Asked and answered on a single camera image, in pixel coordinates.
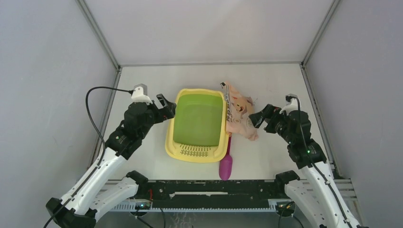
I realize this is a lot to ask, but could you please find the white slotted cable duct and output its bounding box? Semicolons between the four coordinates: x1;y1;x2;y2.
110;200;288;212

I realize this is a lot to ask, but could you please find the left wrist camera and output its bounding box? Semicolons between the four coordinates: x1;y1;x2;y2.
131;84;153;105

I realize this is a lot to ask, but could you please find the magenta plastic scoop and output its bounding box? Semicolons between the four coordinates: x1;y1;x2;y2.
219;133;233;181

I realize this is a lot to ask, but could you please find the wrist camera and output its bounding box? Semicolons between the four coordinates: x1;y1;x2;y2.
131;84;153;105
280;94;300;115

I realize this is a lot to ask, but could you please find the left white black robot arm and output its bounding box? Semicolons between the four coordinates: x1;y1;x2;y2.
46;94;176;228

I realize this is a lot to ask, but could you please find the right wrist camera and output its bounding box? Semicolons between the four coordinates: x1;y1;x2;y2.
280;94;300;115

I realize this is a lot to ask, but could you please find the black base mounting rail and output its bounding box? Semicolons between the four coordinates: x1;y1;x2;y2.
134;180;289;205

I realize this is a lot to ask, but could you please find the pink cat litter bag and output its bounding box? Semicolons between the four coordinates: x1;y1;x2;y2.
221;82;259;141

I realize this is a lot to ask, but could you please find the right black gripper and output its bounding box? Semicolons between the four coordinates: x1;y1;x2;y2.
249;103;294;143

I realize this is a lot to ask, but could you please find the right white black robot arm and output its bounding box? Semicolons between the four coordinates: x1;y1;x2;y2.
249;105;362;228

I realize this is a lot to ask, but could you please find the yellow green litter box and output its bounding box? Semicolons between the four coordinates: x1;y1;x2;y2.
165;89;229;163

